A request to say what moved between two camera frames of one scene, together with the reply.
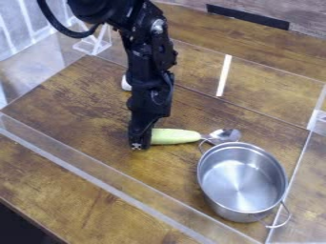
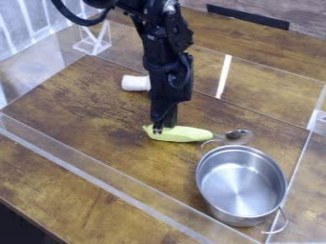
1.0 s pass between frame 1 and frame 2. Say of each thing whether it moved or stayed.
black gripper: moved
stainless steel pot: stayed
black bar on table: stayed
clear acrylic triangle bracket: stayed
